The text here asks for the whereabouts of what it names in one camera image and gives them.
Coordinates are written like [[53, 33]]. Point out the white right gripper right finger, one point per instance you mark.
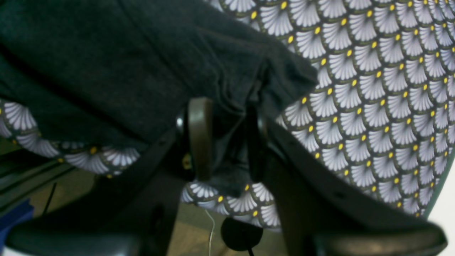
[[264, 154]]

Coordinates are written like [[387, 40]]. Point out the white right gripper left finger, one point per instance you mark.
[[194, 124]]

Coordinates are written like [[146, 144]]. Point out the dark grey T-shirt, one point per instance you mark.
[[117, 72]]

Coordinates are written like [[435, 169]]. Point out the fan-patterned table cloth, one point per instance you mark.
[[381, 116]]

